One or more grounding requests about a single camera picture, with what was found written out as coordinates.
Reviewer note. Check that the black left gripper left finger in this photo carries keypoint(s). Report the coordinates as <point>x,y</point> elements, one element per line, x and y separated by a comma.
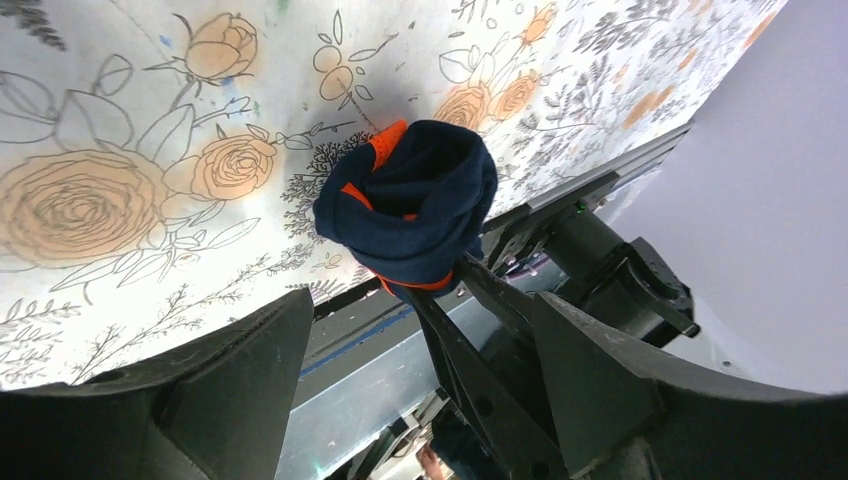
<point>217,407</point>

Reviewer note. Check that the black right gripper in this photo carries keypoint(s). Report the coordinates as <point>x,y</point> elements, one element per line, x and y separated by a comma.
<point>517,431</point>

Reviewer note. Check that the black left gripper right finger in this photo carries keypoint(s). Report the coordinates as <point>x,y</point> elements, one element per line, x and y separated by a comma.
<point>599,399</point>

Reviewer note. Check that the navy orange boxer underwear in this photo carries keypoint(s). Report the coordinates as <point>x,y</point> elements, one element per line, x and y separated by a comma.
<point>409,203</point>

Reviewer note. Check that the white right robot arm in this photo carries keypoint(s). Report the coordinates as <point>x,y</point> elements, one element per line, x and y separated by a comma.
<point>625,285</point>

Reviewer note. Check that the floral table mat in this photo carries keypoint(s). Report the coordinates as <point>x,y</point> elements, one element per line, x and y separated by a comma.
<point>160,159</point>

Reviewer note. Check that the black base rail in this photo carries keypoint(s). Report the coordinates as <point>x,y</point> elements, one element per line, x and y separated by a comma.
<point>368,387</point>

